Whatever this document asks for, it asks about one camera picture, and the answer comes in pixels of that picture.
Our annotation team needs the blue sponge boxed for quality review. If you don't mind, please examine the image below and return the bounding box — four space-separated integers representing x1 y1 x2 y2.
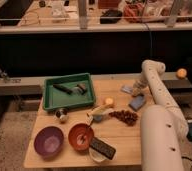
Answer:
129 95 146 111

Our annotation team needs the black bag on shelf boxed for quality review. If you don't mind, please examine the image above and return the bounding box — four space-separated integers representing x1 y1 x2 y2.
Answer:
100 9 122 24

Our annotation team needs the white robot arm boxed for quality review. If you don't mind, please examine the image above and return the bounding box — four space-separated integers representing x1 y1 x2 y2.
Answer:
133 60 189 171

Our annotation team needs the yellow round fruit toy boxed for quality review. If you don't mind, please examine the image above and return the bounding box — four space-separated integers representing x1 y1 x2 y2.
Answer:
104 97 114 107

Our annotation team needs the grey brush in tray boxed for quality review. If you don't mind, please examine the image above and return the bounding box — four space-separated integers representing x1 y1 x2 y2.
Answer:
75 83 87 95

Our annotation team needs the black remote control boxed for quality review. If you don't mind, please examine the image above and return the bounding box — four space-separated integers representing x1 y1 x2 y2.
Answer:
90 137 116 160

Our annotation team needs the red object on shelf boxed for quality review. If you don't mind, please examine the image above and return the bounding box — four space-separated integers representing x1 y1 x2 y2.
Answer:
123 3 143 23

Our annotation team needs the green plastic tray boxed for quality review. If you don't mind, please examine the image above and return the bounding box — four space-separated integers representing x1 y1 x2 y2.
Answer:
43 73 96 111

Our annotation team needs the purple bowl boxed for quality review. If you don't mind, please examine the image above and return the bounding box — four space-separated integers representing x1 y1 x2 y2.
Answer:
34 126 64 158

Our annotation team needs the orange bowl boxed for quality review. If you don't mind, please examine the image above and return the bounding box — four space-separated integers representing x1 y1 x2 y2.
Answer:
68 123 94 151

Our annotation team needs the orange ball on ledge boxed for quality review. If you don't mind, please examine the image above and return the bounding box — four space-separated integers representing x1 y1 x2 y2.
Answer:
176 68 187 79

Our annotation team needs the white small bowl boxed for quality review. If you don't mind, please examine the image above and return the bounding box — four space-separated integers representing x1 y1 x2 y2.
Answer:
89 148 106 163

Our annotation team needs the light blue towel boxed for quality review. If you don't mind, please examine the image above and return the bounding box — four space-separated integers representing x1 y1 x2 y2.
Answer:
121 85 132 94

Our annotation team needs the dark marker in tray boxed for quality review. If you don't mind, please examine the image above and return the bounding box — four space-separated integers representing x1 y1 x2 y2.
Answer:
53 84 73 95

